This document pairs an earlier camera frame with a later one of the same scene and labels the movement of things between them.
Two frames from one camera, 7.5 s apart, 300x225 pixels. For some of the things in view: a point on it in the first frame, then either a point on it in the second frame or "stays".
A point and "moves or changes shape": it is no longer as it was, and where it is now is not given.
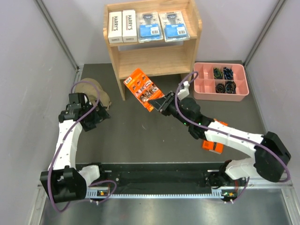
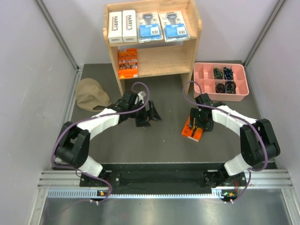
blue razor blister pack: (149, 27) stays
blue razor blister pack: (173, 26) stays
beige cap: (91, 91) stays
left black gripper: (100, 116) -> (152, 112)
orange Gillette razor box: (215, 147) moves or changes shape
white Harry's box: (129, 26) stays
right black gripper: (163, 104) -> (194, 114)
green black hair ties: (217, 74) stays
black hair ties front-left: (220, 88) stays
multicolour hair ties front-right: (230, 87) stays
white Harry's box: (115, 28) stays
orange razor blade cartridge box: (143, 88) -> (128, 63)
